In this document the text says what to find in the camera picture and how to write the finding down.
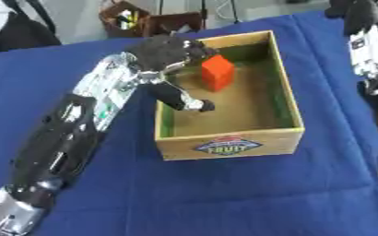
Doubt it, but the orange-red rectangular block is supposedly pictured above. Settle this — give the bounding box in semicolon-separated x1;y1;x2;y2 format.
198;53;236;93

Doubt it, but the black tripod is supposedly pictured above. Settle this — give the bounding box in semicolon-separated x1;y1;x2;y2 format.
155;0;244;30

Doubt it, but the tan cardboard box green inside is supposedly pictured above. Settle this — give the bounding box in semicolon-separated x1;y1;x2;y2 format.
153;29;307;162

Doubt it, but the brown cardboard box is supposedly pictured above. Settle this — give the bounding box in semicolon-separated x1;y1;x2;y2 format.
142;11;207;37

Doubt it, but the black bag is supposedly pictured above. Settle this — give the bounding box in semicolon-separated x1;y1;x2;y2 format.
0;0;64;55

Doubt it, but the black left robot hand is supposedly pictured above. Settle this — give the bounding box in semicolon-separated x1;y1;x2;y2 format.
123;34;221;112

